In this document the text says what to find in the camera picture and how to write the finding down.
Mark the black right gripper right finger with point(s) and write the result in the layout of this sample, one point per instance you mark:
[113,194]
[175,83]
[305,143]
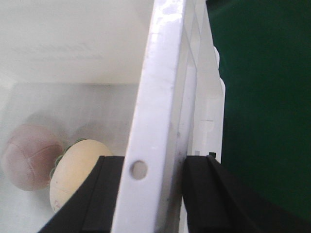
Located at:
[216,202]

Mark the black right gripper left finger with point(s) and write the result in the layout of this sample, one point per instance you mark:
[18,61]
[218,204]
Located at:
[91,208]

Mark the yellow plush toy green trim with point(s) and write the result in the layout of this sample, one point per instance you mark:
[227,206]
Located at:
[72,168]

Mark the pink plush ball toy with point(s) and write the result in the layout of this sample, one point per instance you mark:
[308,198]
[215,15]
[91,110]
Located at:
[29,156]

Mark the white plastic Totelife crate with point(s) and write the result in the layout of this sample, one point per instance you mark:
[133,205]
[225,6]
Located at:
[140,76]

